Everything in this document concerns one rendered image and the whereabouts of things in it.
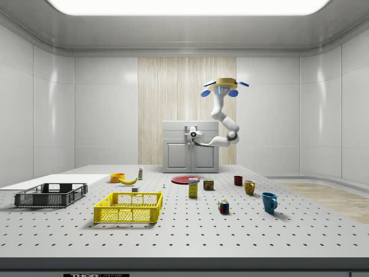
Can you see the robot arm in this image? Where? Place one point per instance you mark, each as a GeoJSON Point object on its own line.
{"type": "Point", "coordinates": [229, 122]}

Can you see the white cabinet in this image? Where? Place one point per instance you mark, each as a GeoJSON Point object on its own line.
{"type": "Point", "coordinates": [176, 158]}

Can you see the red plate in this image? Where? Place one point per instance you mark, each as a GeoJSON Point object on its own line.
{"type": "Point", "coordinates": [181, 180]}

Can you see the yellow and white box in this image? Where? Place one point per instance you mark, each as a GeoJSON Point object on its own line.
{"type": "Point", "coordinates": [193, 189]}

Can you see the flat-sided can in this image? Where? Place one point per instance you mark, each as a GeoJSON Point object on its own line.
{"type": "Point", "coordinates": [208, 185]}

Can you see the white bottle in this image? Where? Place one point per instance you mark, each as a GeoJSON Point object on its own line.
{"type": "Point", "coordinates": [140, 174]}

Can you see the red mug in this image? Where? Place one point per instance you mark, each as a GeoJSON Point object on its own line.
{"type": "Point", "coordinates": [237, 181]}

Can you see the drone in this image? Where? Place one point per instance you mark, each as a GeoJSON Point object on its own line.
{"type": "Point", "coordinates": [225, 81]}

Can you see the banana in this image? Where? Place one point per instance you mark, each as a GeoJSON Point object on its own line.
{"type": "Point", "coordinates": [128, 182]}

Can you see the grey cube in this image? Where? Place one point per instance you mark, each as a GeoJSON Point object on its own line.
{"type": "Point", "coordinates": [135, 190]}

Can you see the puzzle cube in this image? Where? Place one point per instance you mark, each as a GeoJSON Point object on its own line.
{"type": "Point", "coordinates": [223, 207]}

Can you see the yellow bowl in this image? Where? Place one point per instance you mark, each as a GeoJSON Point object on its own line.
{"type": "Point", "coordinates": [115, 178]}

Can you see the yellow mug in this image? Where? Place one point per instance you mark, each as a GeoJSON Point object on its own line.
{"type": "Point", "coordinates": [248, 188]}

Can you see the yellow basket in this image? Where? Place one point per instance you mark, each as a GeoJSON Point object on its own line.
{"type": "Point", "coordinates": [127, 215]}

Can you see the blue mug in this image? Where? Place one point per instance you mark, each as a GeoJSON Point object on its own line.
{"type": "Point", "coordinates": [268, 203]}

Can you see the dark grey basket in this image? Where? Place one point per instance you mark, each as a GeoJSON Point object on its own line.
{"type": "Point", "coordinates": [43, 199]}

